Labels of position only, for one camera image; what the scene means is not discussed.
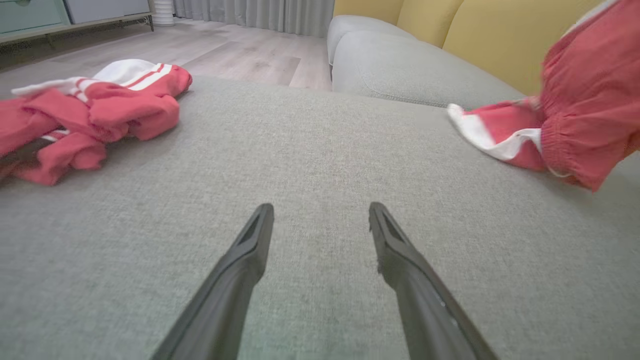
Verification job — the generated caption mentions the grey-green low cabinet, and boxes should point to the grey-green low cabinet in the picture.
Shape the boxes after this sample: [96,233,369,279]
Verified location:
[0,12,155,49]

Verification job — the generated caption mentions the teal cabinet drawer unit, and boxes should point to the teal cabinet drawer unit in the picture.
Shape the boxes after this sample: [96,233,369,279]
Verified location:
[0,0,71,35]

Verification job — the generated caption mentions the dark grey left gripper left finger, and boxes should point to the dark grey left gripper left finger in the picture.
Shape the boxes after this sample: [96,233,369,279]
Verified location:
[150,202,275,360]

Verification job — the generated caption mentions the large grey fabric sofa ottoman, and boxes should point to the large grey fabric sofa ottoman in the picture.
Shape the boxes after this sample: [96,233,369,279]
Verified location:
[0,60,640,360]

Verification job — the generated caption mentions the white ribbed cylinder appliance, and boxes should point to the white ribbed cylinder appliance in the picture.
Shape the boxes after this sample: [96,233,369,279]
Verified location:
[151,0,176,27]

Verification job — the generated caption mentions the yellow sofa back cushion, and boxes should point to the yellow sofa back cushion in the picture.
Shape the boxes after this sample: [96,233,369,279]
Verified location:
[442,0,608,97]
[396,0,465,49]
[333,0,405,26]

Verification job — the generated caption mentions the red shorts with white trim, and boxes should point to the red shorts with white trim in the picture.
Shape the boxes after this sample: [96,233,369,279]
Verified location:
[446,0,640,192]

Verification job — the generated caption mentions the grey sofa seat cushion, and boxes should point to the grey sofa seat cushion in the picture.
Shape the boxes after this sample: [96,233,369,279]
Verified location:
[331,31,526,108]
[327,15,417,66]

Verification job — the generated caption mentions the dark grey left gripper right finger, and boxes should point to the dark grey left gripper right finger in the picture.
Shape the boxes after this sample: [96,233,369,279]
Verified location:
[368,201,501,360]

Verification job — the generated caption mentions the light grey cabinet unit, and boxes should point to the light grey cabinet unit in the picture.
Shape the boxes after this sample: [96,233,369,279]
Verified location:
[64,0,151,25]

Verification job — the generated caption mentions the red shirt with white sleeves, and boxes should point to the red shirt with white sleeves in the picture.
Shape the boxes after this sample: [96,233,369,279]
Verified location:
[0,59,193,187]

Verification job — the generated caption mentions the grey curtain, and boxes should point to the grey curtain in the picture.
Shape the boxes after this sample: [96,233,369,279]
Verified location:
[172,0,335,38]

